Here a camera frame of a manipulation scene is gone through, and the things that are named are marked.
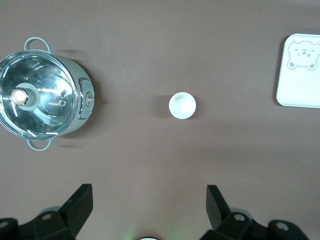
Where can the glass pot lid with knob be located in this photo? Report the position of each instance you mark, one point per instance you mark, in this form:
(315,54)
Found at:
(45,107)

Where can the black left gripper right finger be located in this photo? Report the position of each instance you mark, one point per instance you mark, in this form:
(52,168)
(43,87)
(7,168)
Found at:
(220,212)

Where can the white IKEA cup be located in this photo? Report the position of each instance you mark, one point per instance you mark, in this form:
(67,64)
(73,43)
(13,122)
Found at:
(182,105)

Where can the brown table cover mat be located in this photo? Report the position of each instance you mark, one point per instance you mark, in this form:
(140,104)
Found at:
(150,162)

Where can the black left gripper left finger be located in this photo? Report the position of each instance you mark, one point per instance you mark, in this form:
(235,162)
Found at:
(75,212)

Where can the grey-green electric cooking pot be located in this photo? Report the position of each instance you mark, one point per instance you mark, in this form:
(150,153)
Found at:
(75,82)

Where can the cream tray with bear print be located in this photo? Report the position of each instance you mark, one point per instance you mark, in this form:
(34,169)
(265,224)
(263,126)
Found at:
(300,85)

